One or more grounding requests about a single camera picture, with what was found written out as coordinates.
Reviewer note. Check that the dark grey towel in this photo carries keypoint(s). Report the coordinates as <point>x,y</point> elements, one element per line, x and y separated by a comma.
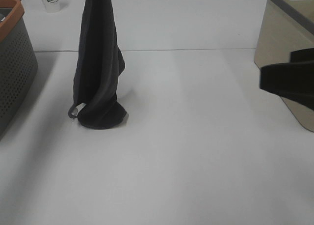
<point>100,63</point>

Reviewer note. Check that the beige storage bin grey rim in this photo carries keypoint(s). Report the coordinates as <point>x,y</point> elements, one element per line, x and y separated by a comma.
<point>287,26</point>

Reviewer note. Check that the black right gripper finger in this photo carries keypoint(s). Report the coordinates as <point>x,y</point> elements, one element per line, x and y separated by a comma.
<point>294,81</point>
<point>302,55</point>

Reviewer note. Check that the grey perforated basket orange rim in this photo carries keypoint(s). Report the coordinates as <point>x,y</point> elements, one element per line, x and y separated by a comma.
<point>18,63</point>

